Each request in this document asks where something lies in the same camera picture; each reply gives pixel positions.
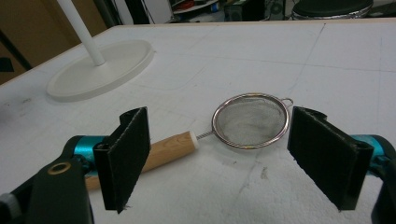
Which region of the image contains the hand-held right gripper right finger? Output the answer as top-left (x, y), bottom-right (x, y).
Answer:
top-left (287, 105), bottom-right (389, 211)

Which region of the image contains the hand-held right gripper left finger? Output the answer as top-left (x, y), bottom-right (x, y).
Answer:
top-left (73, 106), bottom-right (151, 215)

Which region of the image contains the mesh strainer with wooden handle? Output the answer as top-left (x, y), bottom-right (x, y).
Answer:
top-left (84, 91), bottom-right (294, 191)

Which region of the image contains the white lamp stand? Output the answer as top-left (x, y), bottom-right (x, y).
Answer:
top-left (46, 0), bottom-right (156, 103)

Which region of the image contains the black round stool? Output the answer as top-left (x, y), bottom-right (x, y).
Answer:
top-left (291, 0), bottom-right (375, 21)

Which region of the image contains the dark equipment box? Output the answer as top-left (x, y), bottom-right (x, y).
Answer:
top-left (223, 0), bottom-right (287, 22)

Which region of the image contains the white shelf with clutter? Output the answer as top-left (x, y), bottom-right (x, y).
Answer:
top-left (170, 0), bottom-right (227, 23)

